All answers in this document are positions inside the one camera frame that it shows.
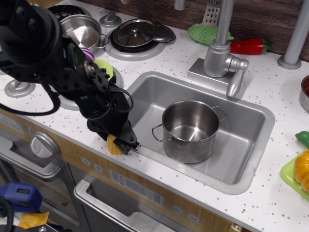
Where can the steel bowl at right edge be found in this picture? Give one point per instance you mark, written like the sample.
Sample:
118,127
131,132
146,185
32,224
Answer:
304,93

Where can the purple striped toy onion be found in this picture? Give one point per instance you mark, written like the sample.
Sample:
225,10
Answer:
89,55

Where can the large steel pot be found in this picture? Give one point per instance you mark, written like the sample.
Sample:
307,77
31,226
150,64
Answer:
188,130

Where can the grey vertical post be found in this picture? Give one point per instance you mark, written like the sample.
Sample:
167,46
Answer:
291,59

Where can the steel pot lid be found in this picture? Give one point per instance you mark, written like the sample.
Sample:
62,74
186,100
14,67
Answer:
134,33

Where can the grey stove knob back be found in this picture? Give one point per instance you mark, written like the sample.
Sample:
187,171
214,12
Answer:
110,20

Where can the grey dishwasher door handle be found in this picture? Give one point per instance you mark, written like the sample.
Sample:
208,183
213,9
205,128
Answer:
108,210

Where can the small steel lid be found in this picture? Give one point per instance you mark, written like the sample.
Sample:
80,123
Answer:
163,33

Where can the yellow toy pumpkin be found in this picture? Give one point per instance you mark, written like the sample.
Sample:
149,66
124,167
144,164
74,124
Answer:
301,170

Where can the yellow toy corn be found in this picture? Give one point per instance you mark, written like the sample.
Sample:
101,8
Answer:
112,148

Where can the grey stove knob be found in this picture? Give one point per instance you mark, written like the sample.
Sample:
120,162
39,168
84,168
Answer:
110,20
16,89

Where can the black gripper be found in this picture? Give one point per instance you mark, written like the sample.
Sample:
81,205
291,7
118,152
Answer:
108,112

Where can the grey toy sink basin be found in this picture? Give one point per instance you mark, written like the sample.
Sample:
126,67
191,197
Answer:
239,144

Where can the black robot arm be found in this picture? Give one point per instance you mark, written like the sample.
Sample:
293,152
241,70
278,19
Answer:
34,50

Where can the grey oven door handle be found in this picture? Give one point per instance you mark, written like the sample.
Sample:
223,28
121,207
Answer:
48,173

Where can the green toy vegetable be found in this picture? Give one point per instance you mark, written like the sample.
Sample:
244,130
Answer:
303,137

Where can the light green toy plate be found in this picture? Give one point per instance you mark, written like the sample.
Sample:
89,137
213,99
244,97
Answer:
102,64

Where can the metal grater spatula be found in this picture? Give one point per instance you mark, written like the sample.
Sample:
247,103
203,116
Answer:
211,14

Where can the grey hanging rod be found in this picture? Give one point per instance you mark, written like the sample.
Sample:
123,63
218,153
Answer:
179,5

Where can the grey oven dial knob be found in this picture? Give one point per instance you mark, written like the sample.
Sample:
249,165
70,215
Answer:
43,146

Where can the back left stove burner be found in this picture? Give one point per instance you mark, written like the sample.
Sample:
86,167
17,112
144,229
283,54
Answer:
63,11

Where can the small steel saucepan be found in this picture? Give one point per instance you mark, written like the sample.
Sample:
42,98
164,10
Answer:
85,32

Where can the yellow tape piece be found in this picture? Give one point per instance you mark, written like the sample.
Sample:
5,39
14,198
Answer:
30,220

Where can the red toy chili pepper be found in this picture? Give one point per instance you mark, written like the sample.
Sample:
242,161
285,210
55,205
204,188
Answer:
250,46

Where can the green toy bitter gourd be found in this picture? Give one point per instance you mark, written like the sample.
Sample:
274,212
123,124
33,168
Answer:
202,34

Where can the blue clamp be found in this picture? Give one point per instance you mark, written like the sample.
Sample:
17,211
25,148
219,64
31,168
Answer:
22,197

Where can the grey toy faucet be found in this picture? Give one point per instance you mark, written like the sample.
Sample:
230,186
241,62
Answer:
219,65

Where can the grey stove knob front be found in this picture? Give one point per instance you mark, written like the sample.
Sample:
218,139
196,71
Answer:
16,89

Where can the green cutting board tray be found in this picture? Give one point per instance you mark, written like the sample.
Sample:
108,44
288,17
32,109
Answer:
287,176

